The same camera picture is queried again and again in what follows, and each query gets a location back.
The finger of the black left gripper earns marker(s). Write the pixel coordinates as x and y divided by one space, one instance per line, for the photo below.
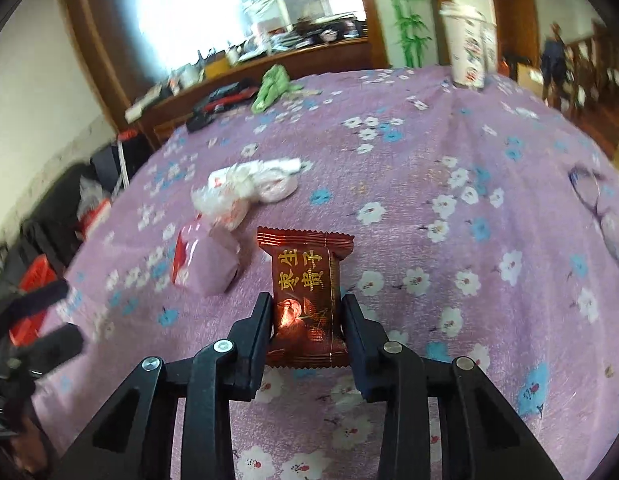
49 352
17 306

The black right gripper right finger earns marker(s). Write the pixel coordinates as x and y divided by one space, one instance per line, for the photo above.
481 434

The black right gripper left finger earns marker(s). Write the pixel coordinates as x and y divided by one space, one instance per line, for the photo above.
131 436

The pink red snack bag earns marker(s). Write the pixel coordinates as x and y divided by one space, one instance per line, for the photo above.
206 258

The dark red candy wrapper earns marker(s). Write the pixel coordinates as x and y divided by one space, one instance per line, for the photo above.
307 296

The purple floral tablecloth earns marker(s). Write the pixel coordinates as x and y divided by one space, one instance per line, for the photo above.
468 241

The crumpled clear plastic bag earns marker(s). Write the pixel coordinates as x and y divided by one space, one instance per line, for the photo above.
227 196

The wooden counter ledge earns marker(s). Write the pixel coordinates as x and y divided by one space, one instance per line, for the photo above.
351 54

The eyeglasses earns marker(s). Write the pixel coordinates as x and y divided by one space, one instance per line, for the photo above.
591 188

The white red tube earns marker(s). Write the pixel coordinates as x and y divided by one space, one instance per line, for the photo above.
265 181

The black red folded umbrella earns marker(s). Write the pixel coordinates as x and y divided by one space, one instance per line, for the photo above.
220 100

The green cloth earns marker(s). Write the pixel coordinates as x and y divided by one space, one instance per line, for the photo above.
275 83

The white floral paper cup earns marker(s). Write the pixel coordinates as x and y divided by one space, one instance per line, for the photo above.
463 26

